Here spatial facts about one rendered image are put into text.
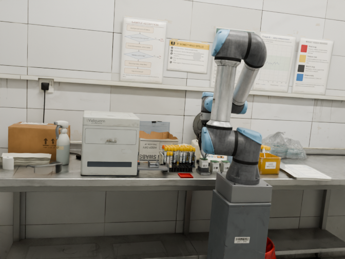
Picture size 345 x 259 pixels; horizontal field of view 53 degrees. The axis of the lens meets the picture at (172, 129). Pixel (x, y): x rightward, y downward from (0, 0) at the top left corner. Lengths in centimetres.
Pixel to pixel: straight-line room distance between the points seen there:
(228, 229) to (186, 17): 148
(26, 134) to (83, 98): 46
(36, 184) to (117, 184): 38
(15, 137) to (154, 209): 108
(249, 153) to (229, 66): 38
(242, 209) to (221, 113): 42
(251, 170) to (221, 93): 36
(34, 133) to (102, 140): 50
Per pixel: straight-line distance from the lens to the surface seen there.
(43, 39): 238
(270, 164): 209
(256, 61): 156
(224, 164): 198
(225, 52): 149
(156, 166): 182
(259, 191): 157
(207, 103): 176
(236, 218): 156
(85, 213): 254
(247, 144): 152
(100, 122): 173
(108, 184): 176
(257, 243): 165
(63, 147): 197
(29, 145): 212
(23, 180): 177
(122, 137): 175
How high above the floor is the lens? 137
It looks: 8 degrees down
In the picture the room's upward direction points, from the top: 4 degrees clockwise
